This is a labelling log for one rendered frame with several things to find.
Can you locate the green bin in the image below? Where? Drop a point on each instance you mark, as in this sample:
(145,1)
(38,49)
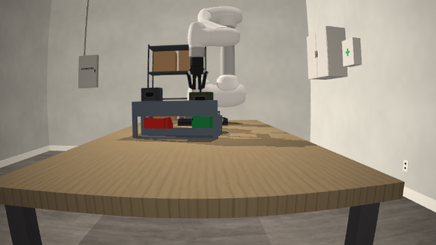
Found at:
(202,121)

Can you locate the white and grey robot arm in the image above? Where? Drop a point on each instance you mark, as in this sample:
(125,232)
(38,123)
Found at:
(220,32)

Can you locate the red bin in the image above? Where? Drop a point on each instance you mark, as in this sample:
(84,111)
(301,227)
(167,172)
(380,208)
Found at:
(158,123)

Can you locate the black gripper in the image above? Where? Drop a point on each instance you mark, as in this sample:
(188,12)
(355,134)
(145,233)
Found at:
(196,69)

